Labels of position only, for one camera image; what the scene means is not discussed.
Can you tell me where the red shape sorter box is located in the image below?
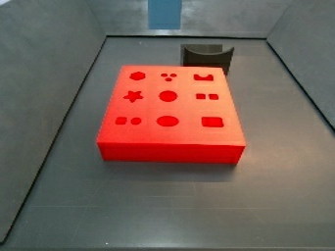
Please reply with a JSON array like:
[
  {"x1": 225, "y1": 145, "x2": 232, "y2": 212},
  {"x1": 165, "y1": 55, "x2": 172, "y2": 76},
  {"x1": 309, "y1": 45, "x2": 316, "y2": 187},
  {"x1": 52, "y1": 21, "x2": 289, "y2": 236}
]
[{"x1": 97, "y1": 66, "x2": 245, "y2": 164}]

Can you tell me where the dark grey arch block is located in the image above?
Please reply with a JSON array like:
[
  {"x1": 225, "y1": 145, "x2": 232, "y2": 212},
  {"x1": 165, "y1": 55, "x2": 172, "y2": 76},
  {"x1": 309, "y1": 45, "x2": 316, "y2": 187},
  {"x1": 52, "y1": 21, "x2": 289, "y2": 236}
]
[{"x1": 180, "y1": 44, "x2": 235, "y2": 75}]

